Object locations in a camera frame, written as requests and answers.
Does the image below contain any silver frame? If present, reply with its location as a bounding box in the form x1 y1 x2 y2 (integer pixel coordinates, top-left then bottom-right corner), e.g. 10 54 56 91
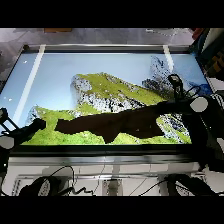
6 153 214 197

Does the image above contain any dark brown garment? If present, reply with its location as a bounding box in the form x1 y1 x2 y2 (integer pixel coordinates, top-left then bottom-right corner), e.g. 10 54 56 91
54 103 165 145

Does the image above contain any black cable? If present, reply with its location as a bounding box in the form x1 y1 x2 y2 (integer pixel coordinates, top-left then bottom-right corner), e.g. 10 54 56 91
49 165 101 197

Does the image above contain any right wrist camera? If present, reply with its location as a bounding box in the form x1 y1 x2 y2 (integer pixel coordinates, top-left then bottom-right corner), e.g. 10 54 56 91
167 73 185 102

